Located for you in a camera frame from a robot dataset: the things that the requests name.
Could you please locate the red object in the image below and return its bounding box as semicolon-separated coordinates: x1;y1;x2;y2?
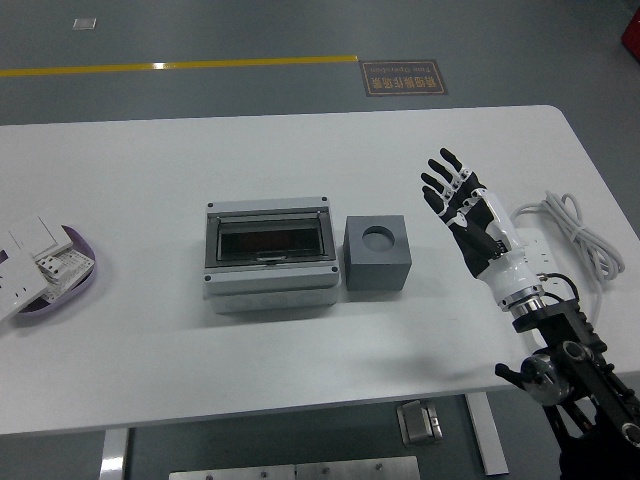
619;9;640;66

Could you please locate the white switch plate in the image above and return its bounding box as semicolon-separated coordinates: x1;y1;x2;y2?
8;215;75;257

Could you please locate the grey cube with round hole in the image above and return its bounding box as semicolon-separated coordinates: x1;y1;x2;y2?
343;214;414;293

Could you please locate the white coiled power cord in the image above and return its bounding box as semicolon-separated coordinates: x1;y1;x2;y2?
512;189;626;341

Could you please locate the white socket insert module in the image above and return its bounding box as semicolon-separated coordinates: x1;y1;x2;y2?
32;248;96;304

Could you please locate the grey box with clear flap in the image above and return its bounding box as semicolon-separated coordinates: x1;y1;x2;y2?
202;195;341;315

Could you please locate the brown floor sign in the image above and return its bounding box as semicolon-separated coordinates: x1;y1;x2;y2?
359;59;450;98

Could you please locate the white table leg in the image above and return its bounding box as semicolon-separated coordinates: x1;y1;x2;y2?
464;393;510;476
98;428;130;480

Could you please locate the yellow floor tape line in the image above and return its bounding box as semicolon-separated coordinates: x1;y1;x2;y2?
0;54;360;79

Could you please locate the purple oval tray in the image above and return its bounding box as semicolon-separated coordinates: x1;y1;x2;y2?
9;224;98;327

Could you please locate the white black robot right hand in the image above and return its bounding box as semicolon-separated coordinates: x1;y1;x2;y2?
420;147;546;306

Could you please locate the steel base plate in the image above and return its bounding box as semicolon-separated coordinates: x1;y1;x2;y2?
168;455;422;480

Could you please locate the metal floor outlet box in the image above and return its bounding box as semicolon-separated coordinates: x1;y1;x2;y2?
396;399;445;445

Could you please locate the white power strip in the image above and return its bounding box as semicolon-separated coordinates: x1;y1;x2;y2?
513;227;589;321

